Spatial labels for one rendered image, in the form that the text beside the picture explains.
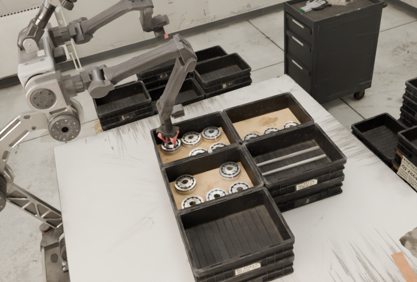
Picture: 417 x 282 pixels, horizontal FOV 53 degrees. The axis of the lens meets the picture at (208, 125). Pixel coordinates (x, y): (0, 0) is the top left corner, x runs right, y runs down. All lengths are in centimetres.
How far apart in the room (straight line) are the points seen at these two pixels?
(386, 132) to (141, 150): 171
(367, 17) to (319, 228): 196
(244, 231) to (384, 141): 158
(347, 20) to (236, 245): 211
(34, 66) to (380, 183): 164
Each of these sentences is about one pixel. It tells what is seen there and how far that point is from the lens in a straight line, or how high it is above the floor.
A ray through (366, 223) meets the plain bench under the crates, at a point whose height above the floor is 70.
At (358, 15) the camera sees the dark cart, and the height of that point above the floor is 85.
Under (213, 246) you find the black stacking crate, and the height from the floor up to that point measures 83.
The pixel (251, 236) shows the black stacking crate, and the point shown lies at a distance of 179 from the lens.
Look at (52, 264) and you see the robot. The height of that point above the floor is 24.
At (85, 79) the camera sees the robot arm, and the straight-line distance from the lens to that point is 168.
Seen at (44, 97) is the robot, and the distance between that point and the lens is 168.
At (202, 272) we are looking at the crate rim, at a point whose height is 93.
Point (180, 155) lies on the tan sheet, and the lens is 217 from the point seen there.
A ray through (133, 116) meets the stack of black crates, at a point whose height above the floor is 50.
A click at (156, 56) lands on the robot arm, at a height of 149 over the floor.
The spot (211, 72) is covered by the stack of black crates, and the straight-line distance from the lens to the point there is 344.
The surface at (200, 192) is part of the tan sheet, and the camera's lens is 197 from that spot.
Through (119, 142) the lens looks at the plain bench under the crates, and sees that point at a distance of 257.
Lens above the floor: 226
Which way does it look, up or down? 38 degrees down
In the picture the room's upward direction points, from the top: 8 degrees counter-clockwise
